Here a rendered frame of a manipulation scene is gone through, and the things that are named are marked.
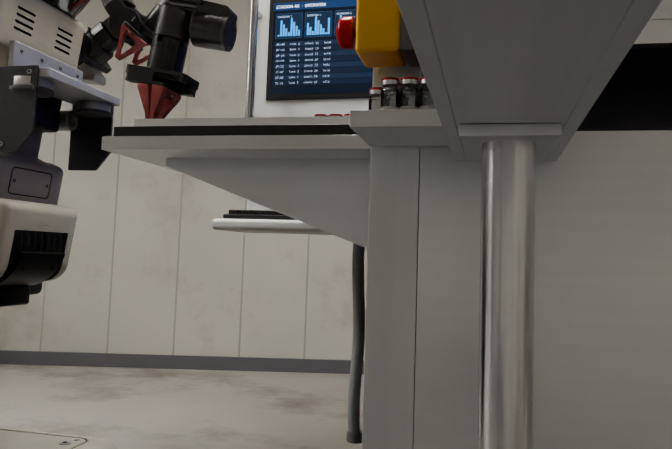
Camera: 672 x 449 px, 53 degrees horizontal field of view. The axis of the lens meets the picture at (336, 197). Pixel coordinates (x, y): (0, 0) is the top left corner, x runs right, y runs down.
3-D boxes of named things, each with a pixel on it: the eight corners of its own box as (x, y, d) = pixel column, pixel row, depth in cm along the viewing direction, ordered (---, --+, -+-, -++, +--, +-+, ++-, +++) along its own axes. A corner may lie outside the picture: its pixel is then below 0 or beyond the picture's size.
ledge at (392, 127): (480, 146, 84) (480, 130, 85) (478, 126, 72) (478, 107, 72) (369, 146, 88) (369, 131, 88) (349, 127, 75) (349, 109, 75)
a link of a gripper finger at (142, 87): (167, 134, 105) (180, 75, 105) (126, 126, 107) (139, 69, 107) (186, 141, 112) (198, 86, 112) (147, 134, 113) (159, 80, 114)
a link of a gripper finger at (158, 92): (153, 131, 106) (166, 73, 106) (113, 124, 107) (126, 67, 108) (173, 139, 112) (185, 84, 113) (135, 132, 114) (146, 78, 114)
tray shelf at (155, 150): (458, 197, 156) (458, 189, 156) (433, 148, 88) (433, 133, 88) (260, 195, 166) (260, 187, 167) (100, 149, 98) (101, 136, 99)
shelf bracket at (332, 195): (382, 249, 100) (385, 161, 101) (379, 248, 97) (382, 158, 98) (170, 242, 107) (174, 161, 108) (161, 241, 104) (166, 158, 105)
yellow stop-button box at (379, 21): (421, 67, 86) (422, 11, 86) (415, 49, 79) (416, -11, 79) (362, 68, 87) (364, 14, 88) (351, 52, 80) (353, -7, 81)
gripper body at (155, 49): (181, 84, 105) (191, 38, 106) (123, 74, 108) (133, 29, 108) (198, 94, 112) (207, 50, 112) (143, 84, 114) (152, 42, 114)
